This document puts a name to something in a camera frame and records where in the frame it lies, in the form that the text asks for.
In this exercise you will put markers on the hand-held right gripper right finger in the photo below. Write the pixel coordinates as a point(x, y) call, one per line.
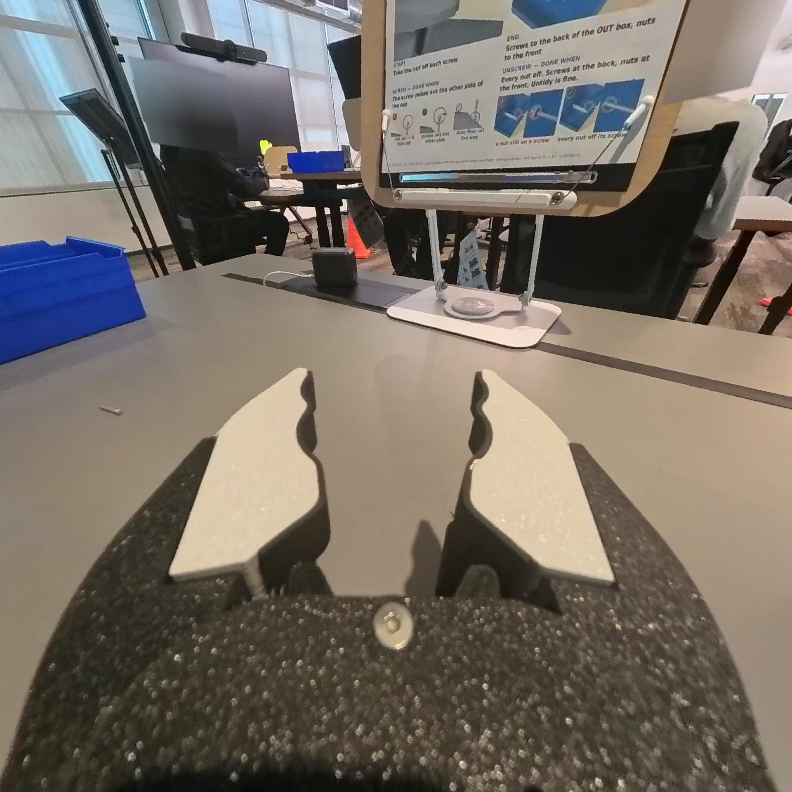
point(532, 495)

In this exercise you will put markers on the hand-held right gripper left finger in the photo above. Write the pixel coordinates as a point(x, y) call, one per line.
point(260, 489)

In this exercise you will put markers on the blue plastic bin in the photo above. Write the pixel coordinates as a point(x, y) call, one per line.
point(62, 297)

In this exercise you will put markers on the instruction sheet on stand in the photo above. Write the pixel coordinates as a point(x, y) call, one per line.
point(526, 334)

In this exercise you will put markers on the black charger cube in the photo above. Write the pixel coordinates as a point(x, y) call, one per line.
point(334, 266)

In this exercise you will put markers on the printed paper tag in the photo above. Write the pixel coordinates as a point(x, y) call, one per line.
point(473, 260)

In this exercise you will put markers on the black mesh office chair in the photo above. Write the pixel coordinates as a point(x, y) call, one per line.
point(619, 247)

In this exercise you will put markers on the orange traffic cone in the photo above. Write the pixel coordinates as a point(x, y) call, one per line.
point(357, 244)

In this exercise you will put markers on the wooden desk with black legs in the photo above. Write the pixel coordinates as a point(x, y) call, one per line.
point(309, 179)

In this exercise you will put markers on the small tan wooden stand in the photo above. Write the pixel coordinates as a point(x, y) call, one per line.
point(279, 159)

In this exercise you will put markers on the blue bin on desk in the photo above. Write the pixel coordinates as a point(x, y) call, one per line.
point(315, 162)

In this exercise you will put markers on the grey desk with dark legs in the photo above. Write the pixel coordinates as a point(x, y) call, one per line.
point(767, 216)

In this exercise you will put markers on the large black monitor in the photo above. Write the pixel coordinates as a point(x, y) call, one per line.
point(266, 105)

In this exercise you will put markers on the black tilted panel stand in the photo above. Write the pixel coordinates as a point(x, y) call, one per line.
point(99, 120)

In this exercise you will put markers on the printed instruction sheet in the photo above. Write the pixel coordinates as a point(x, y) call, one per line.
point(526, 74)

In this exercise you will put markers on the black angled monitor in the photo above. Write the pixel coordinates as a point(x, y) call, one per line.
point(346, 62)

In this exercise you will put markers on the black webcam bar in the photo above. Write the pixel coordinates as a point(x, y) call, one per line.
point(223, 46)

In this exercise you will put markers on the black pole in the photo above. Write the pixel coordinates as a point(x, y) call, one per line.
point(102, 37)

